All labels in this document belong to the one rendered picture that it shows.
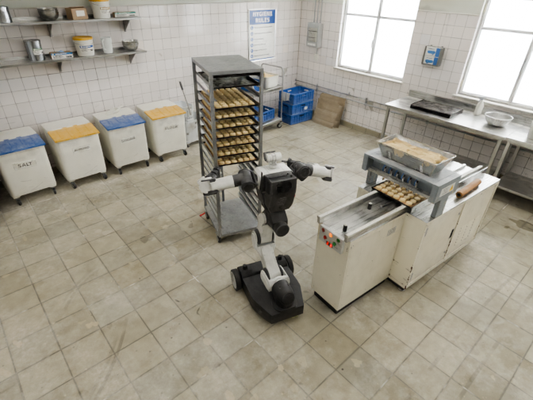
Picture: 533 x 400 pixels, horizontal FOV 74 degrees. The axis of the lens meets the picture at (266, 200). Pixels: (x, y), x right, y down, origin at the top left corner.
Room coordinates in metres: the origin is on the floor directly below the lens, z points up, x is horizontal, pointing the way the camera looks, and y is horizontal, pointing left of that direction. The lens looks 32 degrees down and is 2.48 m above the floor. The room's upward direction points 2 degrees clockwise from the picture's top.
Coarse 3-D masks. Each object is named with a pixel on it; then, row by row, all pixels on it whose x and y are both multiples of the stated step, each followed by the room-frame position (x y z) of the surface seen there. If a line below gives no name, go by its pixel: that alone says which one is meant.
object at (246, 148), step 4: (204, 136) 3.49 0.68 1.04; (208, 140) 3.37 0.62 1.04; (212, 144) 3.24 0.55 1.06; (244, 144) 3.29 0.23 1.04; (248, 144) 3.25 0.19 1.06; (220, 148) 3.18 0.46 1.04; (224, 148) 3.14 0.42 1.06; (228, 148) 3.16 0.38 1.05; (232, 148) 3.14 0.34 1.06; (236, 148) 3.15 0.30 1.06; (240, 148) 3.19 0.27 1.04; (244, 148) 3.16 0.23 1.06; (248, 148) 3.19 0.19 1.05; (252, 148) 3.16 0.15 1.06; (220, 152) 3.05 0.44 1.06; (224, 152) 3.05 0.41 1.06; (228, 152) 3.05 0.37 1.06; (232, 152) 3.06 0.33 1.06; (236, 152) 3.10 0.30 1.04; (240, 152) 3.09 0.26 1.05
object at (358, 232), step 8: (480, 168) 3.21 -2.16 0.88; (464, 176) 3.02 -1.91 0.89; (400, 208) 2.41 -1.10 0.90; (408, 208) 2.48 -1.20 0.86; (384, 216) 2.29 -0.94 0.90; (392, 216) 2.34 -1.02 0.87; (368, 224) 2.18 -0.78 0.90; (376, 224) 2.22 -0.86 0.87; (352, 232) 2.08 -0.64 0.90; (360, 232) 2.11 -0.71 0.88; (344, 240) 2.04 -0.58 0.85
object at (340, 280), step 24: (336, 216) 2.36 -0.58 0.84; (360, 216) 2.37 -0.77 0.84; (360, 240) 2.10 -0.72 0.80; (384, 240) 2.31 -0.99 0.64; (336, 264) 2.10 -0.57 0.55; (360, 264) 2.14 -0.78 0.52; (384, 264) 2.37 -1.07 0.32; (336, 288) 2.07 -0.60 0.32; (360, 288) 2.19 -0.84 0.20; (336, 312) 2.07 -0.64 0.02
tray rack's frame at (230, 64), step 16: (192, 64) 3.51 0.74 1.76; (208, 64) 3.22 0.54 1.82; (224, 64) 3.24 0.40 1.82; (240, 64) 3.25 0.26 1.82; (256, 64) 3.27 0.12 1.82; (208, 208) 3.45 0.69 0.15; (224, 208) 3.46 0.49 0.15; (240, 208) 3.47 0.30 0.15; (224, 224) 3.15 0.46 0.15; (240, 224) 3.15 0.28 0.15; (256, 224) 3.16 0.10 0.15
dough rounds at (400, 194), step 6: (378, 186) 2.73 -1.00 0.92; (384, 186) 2.74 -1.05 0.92; (390, 186) 2.74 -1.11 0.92; (396, 186) 2.75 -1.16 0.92; (384, 192) 2.65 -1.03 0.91; (390, 192) 2.63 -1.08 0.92; (396, 192) 2.63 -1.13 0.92; (402, 192) 2.63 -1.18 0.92; (408, 192) 2.65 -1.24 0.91; (396, 198) 2.55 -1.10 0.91; (402, 198) 2.53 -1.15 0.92; (408, 198) 2.54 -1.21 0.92; (414, 198) 2.54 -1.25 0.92; (420, 198) 2.55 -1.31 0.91; (426, 198) 2.57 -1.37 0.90; (408, 204) 2.45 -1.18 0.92; (414, 204) 2.48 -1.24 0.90
